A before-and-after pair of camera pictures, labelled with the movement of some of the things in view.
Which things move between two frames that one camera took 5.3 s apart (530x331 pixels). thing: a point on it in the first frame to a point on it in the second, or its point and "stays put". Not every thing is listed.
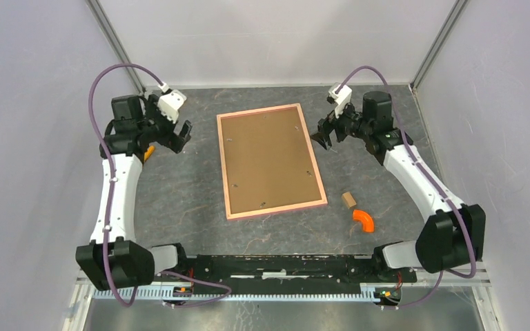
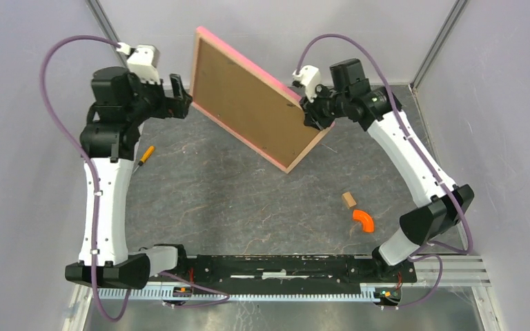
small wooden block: x=348 y=200 stays put
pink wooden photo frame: x=268 y=163 to x=249 y=107
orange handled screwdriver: x=148 y=152 stays put
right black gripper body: x=350 y=124 to x=326 y=105
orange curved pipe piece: x=368 y=223 stays put
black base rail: x=297 y=270 stays put
